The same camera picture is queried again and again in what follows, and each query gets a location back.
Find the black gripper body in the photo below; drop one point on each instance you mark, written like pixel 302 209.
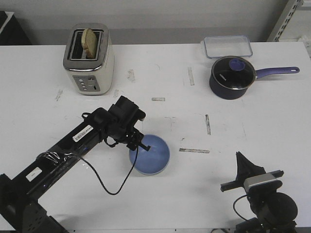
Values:
pixel 261 189
pixel 126 114

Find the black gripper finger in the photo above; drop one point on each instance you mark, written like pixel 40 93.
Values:
pixel 240 166
pixel 143 146
pixel 252 169
pixel 132 143

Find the blue bowl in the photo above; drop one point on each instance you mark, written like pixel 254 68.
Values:
pixel 154 160

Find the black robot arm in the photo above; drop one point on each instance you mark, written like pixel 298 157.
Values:
pixel 275 212
pixel 19 196

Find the cream and chrome toaster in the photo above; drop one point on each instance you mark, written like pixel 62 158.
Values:
pixel 91 77

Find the slice of toast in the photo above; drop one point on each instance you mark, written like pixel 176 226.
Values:
pixel 89 43

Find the dark blue saucepan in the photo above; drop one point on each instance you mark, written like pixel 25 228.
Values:
pixel 228 94

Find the glass pot lid blue knob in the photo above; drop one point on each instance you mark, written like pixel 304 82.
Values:
pixel 233 72

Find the clear plastic food container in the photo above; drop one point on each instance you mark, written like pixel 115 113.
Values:
pixel 220 46

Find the white slotted shelf upright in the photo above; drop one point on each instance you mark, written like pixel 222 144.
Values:
pixel 294 23

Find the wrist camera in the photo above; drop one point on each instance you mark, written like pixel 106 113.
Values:
pixel 258 180

